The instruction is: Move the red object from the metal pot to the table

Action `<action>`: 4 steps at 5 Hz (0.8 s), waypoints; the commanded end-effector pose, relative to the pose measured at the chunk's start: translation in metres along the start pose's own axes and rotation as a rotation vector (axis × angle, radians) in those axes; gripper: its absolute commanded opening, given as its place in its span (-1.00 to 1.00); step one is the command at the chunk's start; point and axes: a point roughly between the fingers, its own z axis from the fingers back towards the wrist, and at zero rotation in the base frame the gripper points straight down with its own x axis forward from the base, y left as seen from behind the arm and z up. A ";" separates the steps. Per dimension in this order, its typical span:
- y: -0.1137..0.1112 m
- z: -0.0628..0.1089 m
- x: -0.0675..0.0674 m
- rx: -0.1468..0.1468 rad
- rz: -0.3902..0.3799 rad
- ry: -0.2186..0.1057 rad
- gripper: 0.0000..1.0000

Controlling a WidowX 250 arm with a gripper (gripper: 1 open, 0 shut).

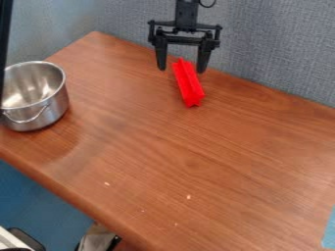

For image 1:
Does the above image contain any white object at corner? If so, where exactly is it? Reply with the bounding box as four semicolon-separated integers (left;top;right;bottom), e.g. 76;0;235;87
0;226;34;251

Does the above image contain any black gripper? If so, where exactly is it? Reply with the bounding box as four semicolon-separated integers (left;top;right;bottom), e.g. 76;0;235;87
148;20;223;74

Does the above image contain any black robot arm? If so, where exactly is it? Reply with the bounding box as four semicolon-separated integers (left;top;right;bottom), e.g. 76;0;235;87
148;0;223;74

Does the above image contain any black object at bottom left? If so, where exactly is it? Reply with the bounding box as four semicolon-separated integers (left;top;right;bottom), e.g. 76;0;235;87
8;227;46;251

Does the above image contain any red star-shaped block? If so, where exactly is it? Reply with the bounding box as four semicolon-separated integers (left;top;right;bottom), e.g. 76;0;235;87
171;58;206;107

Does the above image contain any stainless steel pot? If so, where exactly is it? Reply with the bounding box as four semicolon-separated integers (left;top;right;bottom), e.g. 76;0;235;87
0;61;70;131

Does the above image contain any grey table leg bracket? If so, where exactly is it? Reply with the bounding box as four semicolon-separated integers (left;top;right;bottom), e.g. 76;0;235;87
75;223;122;251

